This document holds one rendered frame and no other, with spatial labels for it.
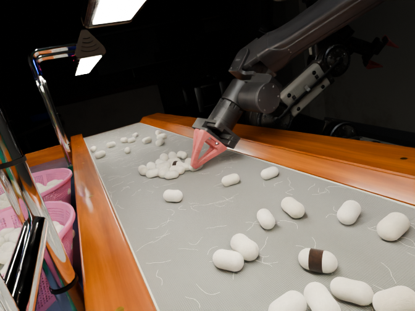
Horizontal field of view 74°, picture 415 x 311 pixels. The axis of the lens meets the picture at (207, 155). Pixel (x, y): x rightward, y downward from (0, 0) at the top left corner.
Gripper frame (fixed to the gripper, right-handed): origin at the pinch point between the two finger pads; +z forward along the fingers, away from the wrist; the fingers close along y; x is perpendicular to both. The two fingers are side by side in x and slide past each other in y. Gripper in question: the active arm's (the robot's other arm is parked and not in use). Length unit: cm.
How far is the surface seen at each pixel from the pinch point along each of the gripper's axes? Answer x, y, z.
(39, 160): -21, -103, 36
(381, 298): -2.3, 41.1, 2.5
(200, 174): 1.5, 1.6, 1.2
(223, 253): -6.6, 28.9, 7.3
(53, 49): -38, -58, -9
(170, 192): -5.8, 9.1, 6.7
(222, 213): -1.6, 18.7, 4.6
